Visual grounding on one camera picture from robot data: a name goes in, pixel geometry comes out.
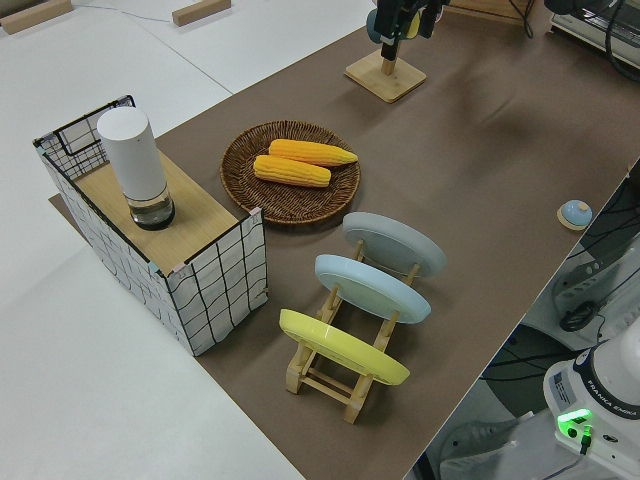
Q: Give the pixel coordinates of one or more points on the grey plate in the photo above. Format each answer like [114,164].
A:
[400,245]

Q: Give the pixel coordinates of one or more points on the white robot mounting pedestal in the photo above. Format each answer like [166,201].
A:
[540,450]

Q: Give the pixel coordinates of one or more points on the yellow corn cob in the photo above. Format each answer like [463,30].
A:
[310,150]
[290,171]

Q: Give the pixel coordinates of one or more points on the cream toaster oven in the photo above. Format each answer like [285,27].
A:
[585,35]

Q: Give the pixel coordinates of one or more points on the blue service bell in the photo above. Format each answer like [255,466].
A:
[577,212]

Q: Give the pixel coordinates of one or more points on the long wooden block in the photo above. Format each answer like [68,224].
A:
[200,11]
[35,15]

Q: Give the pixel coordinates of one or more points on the dark blue mug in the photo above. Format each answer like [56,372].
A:
[371,27]

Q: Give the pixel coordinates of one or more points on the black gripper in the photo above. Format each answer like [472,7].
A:
[388,20]

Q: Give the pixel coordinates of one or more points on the wooden cabinet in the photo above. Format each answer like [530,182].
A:
[480,6]

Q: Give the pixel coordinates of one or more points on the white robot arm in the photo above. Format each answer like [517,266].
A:
[600,390]

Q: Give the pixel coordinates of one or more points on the brown wicker basket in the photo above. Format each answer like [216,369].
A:
[280,202]

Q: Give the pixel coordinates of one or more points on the brown table mat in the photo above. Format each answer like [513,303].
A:
[450,175]

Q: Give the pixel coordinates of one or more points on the yellow plate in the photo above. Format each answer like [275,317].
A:
[345,350]

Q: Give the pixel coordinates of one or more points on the wooden plate rack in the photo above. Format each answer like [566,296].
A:
[357,400]

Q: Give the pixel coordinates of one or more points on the light blue plate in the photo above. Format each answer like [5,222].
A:
[370,290]

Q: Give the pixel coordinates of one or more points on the wooden mug tree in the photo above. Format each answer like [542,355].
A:
[385,82]

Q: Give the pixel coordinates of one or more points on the white cylindrical bottle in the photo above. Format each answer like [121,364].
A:
[132,160]

